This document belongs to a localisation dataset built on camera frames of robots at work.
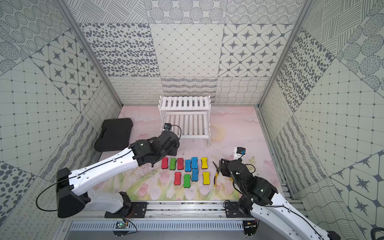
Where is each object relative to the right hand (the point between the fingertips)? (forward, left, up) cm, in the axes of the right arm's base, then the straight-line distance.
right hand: (225, 162), depth 75 cm
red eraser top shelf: (+6, +26, -14) cm, 30 cm away
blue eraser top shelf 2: (+6, +17, -13) cm, 22 cm away
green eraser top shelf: (+4, +30, -12) cm, 33 cm away
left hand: (+7, +26, +8) cm, 28 cm away
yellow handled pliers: (-1, +3, -14) cm, 15 cm away
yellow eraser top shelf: (+7, +11, -13) cm, 19 cm away
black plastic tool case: (+22, +71, -9) cm, 75 cm away
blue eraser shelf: (-1, +16, -14) cm, 22 cm away
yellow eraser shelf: (-3, +10, -14) cm, 18 cm away
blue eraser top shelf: (+4, +21, -14) cm, 25 cm away
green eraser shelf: (-5, +21, -15) cm, 26 cm away
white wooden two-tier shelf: (+37, +19, -2) cm, 42 cm away
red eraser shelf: (-2, +26, -14) cm, 30 cm away
